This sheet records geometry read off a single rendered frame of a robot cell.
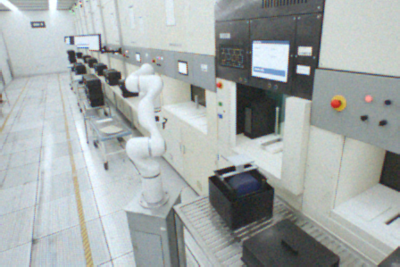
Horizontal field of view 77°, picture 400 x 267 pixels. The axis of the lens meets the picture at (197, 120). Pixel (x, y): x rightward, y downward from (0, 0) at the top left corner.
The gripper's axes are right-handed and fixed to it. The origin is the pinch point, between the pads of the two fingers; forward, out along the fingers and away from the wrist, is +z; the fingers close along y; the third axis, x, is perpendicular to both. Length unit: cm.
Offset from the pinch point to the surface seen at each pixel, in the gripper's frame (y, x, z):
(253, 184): 57, -81, 6
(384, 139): 100, -112, -31
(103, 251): -55, -23, 101
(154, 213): 1, -74, 25
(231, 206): 44, -92, 10
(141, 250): -10, -70, 55
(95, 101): -146, 280, 43
